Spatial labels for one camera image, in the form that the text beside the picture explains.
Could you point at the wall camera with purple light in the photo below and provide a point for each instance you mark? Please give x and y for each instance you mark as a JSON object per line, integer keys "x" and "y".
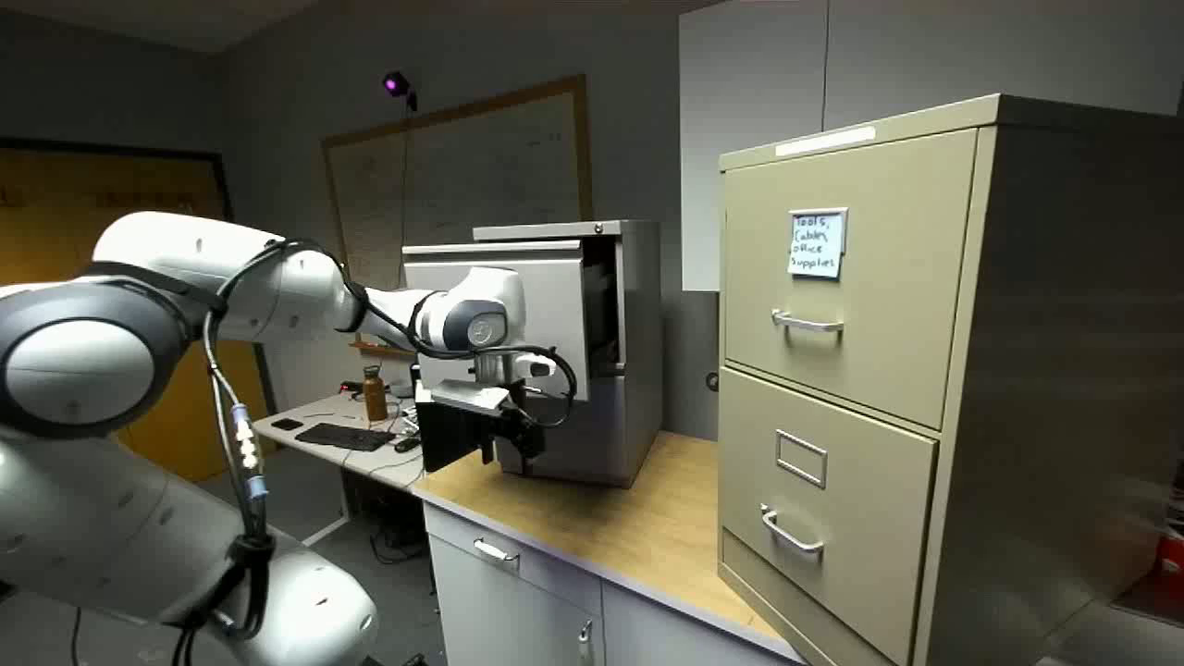
{"x": 398, "y": 87}

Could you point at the black keyboard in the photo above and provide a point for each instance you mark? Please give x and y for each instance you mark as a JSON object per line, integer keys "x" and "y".
{"x": 347, "y": 433}

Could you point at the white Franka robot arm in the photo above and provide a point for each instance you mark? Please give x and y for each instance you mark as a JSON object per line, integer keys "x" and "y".
{"x": 149, "y": 505}

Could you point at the white paper label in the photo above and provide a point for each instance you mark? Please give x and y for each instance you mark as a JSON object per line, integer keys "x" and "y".
{"x": 819, "y": 240}

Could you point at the red object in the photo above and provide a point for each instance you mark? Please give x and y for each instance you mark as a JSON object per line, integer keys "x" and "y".
{"x": 1171, "y": 559}

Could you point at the beige metal filing cabinet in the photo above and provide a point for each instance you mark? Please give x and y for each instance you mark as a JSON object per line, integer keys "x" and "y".
{"x": 986, "y": 407}

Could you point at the yellow wooden door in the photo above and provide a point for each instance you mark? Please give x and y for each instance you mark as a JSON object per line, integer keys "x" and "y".
{"x": 87, "y": 205}

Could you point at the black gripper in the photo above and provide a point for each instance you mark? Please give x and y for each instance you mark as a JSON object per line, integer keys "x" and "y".
{"x": 459, "y": 431}

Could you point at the amber bottle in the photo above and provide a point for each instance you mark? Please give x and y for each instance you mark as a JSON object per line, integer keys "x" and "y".
{"x": 375, "y": 397}

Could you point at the beige drawer with empty label frame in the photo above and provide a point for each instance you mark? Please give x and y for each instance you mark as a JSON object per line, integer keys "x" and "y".
{"x": 854, "y": 542}

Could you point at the grey cabinet drawer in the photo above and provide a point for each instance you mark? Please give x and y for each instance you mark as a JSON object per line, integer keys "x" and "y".
{"x": 558, "y": 307}

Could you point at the small black desk item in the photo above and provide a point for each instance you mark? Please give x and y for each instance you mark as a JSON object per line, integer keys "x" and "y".
{"x": 285, "y": 424}

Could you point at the beige drawer with paper label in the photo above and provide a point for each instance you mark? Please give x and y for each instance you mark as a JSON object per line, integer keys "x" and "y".
{"x": 891, "y": 335}

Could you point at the grey counter base cabinet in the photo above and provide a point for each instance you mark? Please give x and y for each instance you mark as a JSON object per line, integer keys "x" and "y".
{"x": 532, "y": 604}

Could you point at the small grey metal cabinet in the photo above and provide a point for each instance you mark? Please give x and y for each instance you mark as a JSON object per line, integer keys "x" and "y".
{"x": 630, "y": 355}

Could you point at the wood framed whiteboard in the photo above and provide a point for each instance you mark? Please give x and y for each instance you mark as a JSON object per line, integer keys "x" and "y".
{"x": 482, "y": 171}

